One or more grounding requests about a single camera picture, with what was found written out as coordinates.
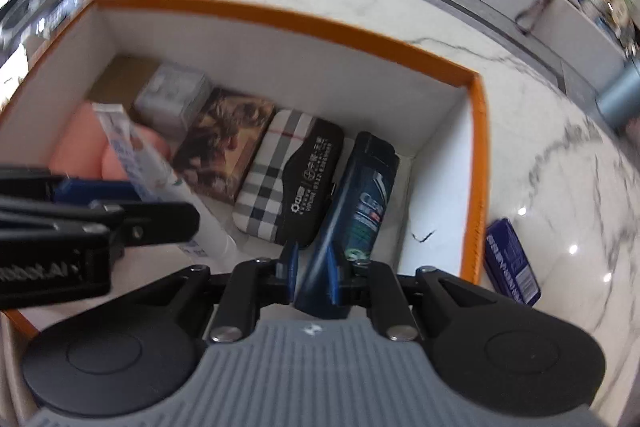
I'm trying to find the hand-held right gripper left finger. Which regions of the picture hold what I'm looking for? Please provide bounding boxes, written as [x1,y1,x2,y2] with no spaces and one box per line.
[122,241,301,344]

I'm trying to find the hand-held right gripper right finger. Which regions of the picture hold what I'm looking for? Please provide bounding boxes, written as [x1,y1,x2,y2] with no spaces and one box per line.
[324,249,503,343]

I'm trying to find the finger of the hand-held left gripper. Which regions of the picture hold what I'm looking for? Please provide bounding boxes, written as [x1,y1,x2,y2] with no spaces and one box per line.
[0,163,147,208]
[0,199,202,262]

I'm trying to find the pink plastic holder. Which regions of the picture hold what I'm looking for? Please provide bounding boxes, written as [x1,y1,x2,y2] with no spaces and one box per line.
[49,101,177,182]

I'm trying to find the white toothpaste tube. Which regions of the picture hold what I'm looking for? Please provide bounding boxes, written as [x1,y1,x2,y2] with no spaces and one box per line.
[91,102,239,262]

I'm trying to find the dark blue shampoo bottle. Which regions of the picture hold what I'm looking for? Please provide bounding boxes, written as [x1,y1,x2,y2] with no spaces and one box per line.
[294,131,402,321]

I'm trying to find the plaid zip case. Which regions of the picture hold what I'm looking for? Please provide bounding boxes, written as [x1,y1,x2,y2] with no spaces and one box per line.
[231,108,317,242]

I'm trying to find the brown picture box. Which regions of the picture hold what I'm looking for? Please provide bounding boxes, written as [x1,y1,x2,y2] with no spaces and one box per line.
[171,87,277,204]

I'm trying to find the orange-rimmed white box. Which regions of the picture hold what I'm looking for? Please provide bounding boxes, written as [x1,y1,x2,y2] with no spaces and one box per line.
[0,0,490,341]

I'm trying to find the black printed case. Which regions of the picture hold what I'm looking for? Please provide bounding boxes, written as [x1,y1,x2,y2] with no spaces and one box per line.
[276,118,346,249]

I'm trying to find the small grey box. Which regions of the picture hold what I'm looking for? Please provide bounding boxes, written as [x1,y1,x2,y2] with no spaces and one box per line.
[134,63,214,138]

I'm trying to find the blue rectangular tin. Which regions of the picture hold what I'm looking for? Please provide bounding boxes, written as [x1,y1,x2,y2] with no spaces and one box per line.
[483,217,543,308]

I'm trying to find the grey metal trash can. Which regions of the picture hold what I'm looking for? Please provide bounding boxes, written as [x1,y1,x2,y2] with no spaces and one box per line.
[596,56,640,134]

